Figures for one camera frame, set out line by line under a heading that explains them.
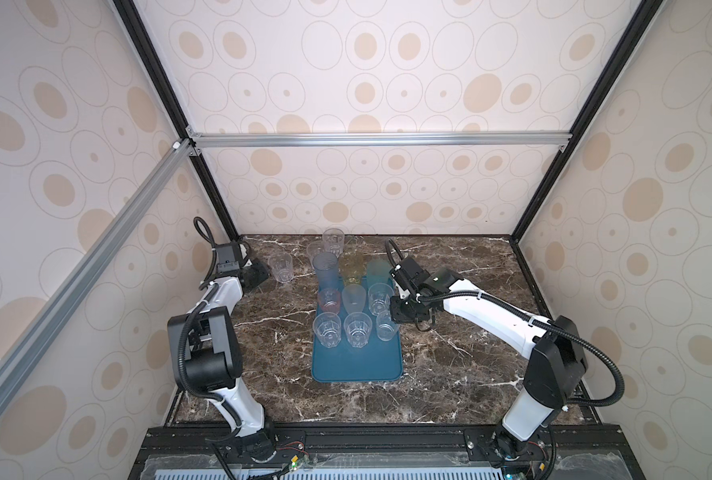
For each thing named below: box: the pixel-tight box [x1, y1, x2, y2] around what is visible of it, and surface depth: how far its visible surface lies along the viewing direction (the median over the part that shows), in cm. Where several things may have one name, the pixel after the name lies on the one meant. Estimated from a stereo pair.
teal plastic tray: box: [312, 327, 403, 383], surface depth 90 cm
